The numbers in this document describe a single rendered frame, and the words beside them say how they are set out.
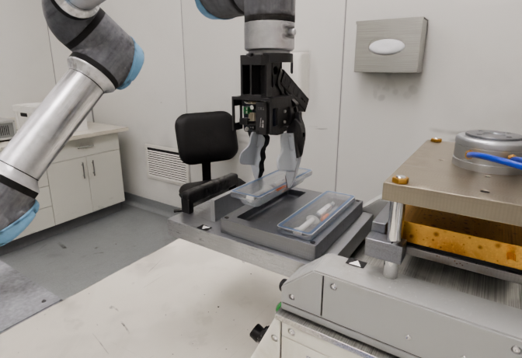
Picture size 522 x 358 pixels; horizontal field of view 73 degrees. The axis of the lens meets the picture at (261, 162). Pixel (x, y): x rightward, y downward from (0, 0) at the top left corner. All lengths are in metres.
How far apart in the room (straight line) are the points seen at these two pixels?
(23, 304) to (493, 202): 0.86
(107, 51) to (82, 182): 2.26
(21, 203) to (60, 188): 2.16
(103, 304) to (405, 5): 1.77
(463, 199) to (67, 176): 2.82
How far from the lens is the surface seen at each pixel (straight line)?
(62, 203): 3.03
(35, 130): 0.84
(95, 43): 0.88
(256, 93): 0.53
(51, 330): 0.83
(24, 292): 0.97
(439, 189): 0.39
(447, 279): 0.60
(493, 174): 0.47
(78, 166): 3.03
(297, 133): 0.56
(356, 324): 0.44
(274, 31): 0.53
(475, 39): 1.94
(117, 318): 0.81
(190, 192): 0.65
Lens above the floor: 1.22
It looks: 15 degrees down
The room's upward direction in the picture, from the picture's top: straight up
